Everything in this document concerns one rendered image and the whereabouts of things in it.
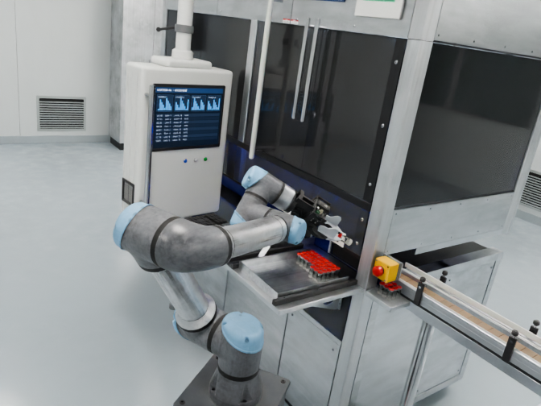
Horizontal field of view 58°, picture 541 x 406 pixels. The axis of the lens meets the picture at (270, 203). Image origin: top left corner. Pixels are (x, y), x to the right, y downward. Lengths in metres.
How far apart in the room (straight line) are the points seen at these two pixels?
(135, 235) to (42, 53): 5.81
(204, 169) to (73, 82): 4.57
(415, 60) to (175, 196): 1.33
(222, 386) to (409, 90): 1.10
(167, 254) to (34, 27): 5.87
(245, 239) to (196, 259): 0.16
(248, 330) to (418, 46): 1.04
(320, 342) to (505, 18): 1.47
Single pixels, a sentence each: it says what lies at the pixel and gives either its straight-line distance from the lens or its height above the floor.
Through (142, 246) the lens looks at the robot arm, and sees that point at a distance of 1.06.
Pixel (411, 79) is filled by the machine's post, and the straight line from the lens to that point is 1.72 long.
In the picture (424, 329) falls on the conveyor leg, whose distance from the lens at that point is 1.98.
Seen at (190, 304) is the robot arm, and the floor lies 1.08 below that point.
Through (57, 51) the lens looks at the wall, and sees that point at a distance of 6.83.
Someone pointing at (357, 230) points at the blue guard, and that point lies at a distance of 1.91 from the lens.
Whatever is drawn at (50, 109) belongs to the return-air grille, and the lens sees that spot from 6.90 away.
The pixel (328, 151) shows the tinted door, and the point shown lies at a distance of 2.00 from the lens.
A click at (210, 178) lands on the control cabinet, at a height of 1.00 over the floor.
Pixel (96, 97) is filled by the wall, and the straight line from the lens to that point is 7.02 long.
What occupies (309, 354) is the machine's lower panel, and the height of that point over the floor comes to 0.42.
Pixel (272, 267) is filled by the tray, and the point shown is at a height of 0.88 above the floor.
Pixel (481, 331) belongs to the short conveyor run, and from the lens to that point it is 1.80.
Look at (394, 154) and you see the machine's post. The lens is 1.75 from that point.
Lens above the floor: 1.77
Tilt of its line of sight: 20 degrees down
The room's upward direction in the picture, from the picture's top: 8 degrees clockwise
